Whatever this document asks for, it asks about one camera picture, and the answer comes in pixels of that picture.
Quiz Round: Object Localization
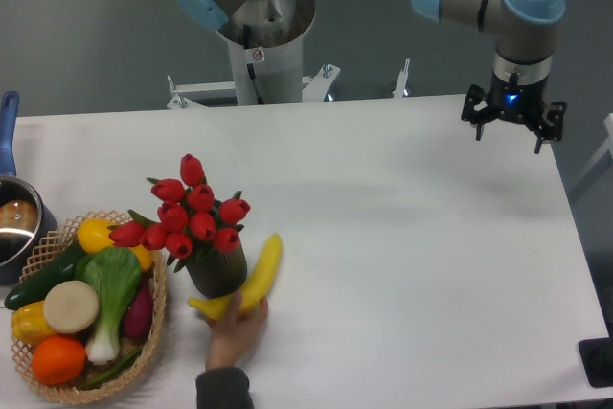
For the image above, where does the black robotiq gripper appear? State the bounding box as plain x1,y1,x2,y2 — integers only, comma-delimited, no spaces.
461,65,567,154

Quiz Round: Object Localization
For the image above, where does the yellow banana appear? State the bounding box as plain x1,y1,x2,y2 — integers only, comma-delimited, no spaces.
187,233,284,321

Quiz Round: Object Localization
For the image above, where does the red tulip bouquet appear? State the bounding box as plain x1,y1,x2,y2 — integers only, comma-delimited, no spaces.
109,153,251,271

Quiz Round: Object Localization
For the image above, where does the dark grey sleeve forearm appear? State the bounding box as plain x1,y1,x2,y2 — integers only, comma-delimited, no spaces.
195,367,255,409

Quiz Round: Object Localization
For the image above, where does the dark grey ribbed vase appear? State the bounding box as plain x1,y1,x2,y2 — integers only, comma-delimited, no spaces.
186,243,247,299

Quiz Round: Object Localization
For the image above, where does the person's hand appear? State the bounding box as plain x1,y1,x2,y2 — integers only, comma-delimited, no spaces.
204,291,269,371

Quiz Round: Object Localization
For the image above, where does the black device at table edge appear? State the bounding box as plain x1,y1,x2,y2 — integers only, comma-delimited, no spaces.
578,337,612,388

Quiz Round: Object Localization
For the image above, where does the green bok choy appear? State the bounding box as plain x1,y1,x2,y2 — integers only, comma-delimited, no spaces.
76,246,142,365

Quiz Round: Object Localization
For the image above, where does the green chili pepper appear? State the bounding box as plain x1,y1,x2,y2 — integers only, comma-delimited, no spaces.
78,347,143,391

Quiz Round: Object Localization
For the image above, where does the woven wicker basket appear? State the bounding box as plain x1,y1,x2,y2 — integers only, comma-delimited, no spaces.
11,211,167,406

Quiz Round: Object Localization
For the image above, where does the dark green cucumber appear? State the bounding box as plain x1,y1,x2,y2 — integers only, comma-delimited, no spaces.
4,240,86,310

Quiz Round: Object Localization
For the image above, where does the orange fruit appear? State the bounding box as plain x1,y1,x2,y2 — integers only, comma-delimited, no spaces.
31,335,86,386

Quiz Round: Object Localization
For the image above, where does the yellow bell pepper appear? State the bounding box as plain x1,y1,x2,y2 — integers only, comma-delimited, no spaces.
11,301,58,346

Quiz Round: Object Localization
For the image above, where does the white frame at right edge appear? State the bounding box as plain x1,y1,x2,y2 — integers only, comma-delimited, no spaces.
568,113,612,204

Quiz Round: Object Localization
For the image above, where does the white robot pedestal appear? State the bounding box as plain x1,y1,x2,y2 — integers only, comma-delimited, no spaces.
218,0,315,106

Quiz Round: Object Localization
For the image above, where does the white metal base bracket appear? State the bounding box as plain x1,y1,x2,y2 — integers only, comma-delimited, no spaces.
166,57,412,109

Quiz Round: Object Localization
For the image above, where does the blue handled saucepan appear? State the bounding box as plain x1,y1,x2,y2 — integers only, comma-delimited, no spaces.
1,90,57,285

